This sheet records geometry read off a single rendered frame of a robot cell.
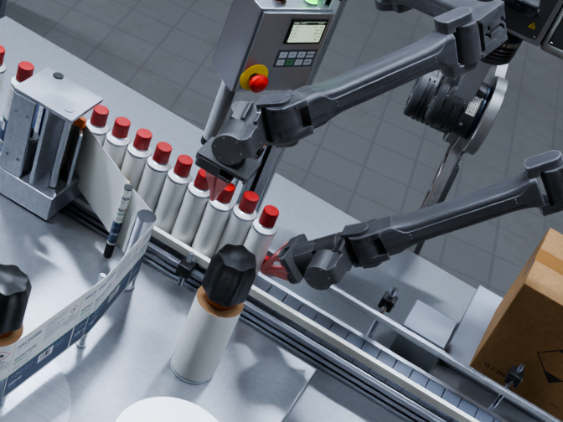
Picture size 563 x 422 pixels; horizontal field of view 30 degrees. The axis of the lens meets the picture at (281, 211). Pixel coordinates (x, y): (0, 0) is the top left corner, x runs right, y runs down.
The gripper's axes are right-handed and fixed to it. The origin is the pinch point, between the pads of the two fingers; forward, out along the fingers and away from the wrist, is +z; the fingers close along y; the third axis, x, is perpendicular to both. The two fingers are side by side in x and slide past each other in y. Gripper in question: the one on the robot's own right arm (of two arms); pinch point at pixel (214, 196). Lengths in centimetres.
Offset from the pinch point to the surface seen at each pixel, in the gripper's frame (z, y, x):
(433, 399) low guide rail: 28, 54, 13
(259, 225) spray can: 14.0, 6.7, 16.8
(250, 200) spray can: 10.3, 2.8, 17.7
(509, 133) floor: 115, 48, 299
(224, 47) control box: -15.7, -13.9, 21.5
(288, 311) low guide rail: 27.5, 20.0, 13.9
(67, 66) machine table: 35, -64, 62
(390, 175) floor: 116, 13, 219
